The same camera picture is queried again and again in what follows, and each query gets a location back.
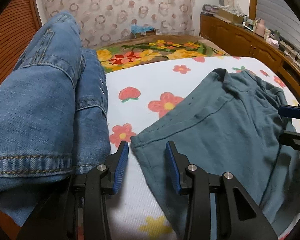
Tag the wooden sideboard cabinet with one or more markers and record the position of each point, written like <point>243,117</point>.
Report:
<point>239,42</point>

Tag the cardboard box blue contents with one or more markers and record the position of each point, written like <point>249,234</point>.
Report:
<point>138,31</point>

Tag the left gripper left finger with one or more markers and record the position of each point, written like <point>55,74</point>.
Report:
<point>92,188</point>

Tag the grey window blind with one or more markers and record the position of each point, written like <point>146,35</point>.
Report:
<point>278,16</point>

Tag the wooden louvered wardrobe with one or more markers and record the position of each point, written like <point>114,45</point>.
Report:
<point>19,21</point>

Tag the pink thermos jug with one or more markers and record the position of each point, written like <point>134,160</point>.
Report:
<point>260,27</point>

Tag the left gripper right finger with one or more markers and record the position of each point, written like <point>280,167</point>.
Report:
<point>237,214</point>

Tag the pink circle patterned curtain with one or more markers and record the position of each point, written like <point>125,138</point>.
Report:
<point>107,21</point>

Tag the teal green shorts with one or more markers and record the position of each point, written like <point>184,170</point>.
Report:
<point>229,123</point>

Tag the white fruit flower bedsheet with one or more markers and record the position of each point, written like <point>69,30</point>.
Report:
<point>139,97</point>

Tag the cardboard box on cabinet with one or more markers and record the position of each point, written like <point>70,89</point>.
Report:
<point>230,17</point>

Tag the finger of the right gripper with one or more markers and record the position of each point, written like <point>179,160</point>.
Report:
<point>289,111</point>
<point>291,139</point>

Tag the folded blue denim jeans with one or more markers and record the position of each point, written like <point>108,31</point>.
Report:
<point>53,116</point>

